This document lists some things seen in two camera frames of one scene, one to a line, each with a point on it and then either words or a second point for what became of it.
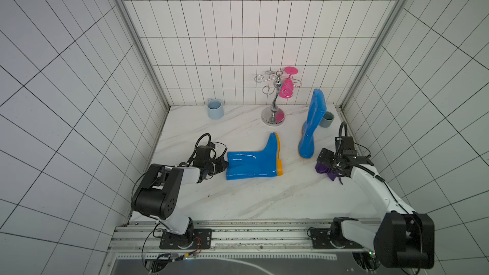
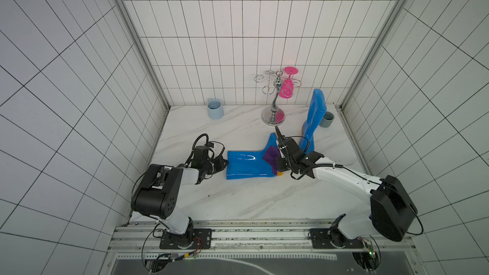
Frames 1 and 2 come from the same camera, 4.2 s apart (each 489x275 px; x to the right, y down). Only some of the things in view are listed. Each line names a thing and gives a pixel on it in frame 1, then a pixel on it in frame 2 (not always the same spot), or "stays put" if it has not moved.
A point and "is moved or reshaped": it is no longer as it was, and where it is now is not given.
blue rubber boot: (317, 110) stays put
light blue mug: (215, 109) stays put
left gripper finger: (221, 165) stays put
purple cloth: (322, 168) is moved or reshaped
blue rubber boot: (263, 163) stays put
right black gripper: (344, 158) to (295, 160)
